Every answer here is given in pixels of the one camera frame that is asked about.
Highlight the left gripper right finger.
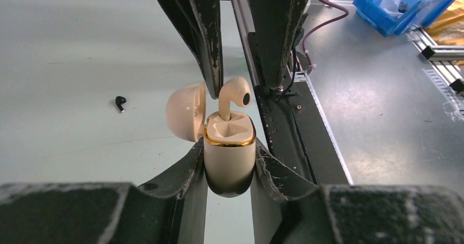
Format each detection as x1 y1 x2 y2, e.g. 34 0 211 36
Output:
251 141 463 243

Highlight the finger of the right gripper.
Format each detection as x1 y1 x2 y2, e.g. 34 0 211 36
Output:
157 0 224 99
248 0 308 89

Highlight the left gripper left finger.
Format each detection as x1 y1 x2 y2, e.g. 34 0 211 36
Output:
1 141 207 243

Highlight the beige earbud charging case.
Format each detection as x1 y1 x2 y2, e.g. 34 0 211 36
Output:
165 83 257 197

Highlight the white earbud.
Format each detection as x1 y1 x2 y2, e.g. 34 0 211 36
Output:
218 77 251 121

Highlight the blue plastic bin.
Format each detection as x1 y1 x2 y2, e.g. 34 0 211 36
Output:
353 0 455 37

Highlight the black earbud lower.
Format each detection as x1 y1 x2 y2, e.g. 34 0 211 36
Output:
114 96 126 113

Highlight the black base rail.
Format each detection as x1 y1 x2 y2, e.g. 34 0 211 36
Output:
231 0 353 185

